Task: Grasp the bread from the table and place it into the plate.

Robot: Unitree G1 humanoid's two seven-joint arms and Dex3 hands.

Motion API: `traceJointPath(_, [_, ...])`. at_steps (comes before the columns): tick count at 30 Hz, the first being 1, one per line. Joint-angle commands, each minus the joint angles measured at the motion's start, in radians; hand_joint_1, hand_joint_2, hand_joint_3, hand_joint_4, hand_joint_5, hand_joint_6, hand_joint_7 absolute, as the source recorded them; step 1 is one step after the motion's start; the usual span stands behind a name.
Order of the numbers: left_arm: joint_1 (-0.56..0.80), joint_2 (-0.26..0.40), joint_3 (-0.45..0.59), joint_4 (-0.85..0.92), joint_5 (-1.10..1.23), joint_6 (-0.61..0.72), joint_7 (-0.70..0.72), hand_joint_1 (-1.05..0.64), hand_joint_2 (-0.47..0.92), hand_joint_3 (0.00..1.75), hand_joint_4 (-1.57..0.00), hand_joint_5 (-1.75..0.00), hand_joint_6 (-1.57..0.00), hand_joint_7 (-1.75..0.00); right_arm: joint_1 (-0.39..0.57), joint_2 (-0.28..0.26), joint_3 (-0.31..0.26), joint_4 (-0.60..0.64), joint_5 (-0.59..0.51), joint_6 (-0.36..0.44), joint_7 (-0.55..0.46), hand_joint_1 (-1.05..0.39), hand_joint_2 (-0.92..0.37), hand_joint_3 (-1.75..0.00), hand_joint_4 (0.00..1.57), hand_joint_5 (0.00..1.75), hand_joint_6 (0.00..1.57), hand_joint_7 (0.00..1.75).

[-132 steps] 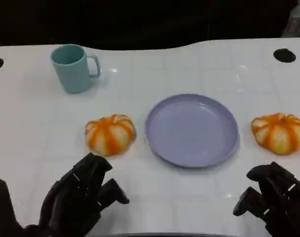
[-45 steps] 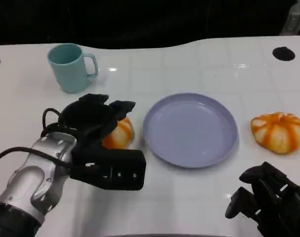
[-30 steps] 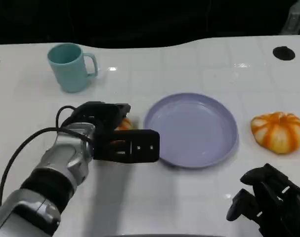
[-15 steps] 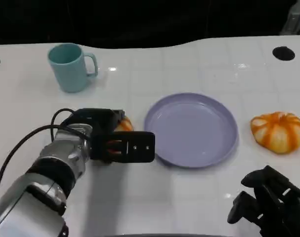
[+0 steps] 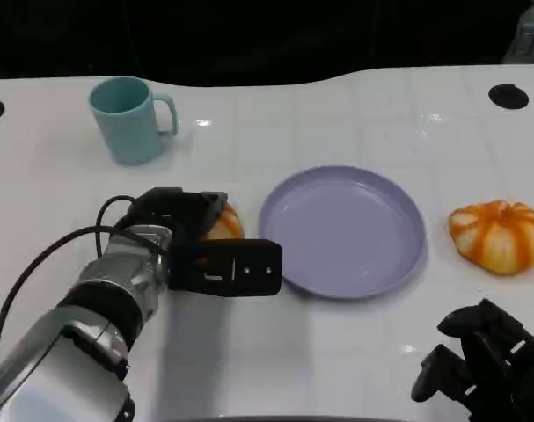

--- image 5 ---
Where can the grey metal frame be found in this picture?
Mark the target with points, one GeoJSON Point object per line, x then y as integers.
{"type": "Point", "coordinates": [530, 35]}

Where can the orange white toy bread roll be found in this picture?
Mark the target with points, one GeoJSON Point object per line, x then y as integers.
{"type": "Point", "coordinates": [227, 224]}
{"type": "Point", "coordinates": [497, 239]}

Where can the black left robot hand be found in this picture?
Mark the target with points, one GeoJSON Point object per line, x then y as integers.
{"type": "Point", "coordinates": [178, 215]}

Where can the lilac plate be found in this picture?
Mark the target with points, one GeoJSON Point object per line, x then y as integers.
{"type": "Point", "coordinates": [346, 228]}

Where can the pale green mug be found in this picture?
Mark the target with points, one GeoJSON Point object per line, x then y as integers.
{"type": "Point", "coordinates": [126, 132]}

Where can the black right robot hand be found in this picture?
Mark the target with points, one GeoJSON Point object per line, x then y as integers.
{"type": "Point", "coordinates": [508, 373]}

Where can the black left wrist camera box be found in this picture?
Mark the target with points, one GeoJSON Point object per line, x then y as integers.
{"type": "Point", "coordinates": [249, 268]}

